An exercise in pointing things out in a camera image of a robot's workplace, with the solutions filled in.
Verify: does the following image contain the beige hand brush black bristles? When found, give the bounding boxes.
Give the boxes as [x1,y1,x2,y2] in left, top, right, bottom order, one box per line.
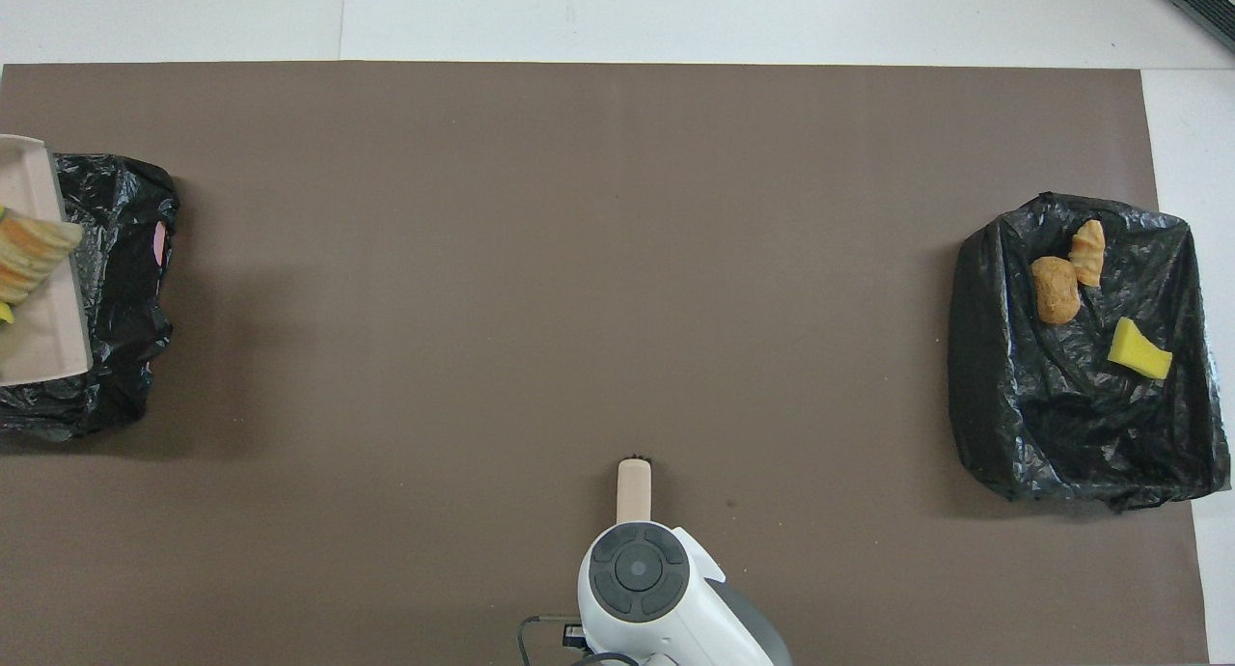
[617,454,655,527]

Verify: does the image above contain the brown textured bread roll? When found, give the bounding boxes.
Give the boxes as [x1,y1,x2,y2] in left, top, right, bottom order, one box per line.
[1031,256,1083,325]

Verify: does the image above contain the beige plastic dustpan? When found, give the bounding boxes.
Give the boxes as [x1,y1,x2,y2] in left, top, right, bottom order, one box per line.
[0,134,95,388]

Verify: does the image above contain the green and yellow sponge piece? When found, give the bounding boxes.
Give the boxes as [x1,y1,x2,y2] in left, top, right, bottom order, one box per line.
[1107,318,1174,380]

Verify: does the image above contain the orange striped croissant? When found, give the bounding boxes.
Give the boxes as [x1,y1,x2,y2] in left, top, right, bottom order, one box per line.
[1069,220,1108,288]
[0,208,85,307]

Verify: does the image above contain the black bag-lined bin pink mark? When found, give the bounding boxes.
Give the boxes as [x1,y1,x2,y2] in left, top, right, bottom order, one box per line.
[0,152,180,443]

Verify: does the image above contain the brown table mat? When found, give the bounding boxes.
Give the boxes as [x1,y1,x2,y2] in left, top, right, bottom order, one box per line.
[0,62,1209,666]

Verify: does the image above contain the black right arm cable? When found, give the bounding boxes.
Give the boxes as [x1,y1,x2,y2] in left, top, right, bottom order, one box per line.
[519,615,638,666]

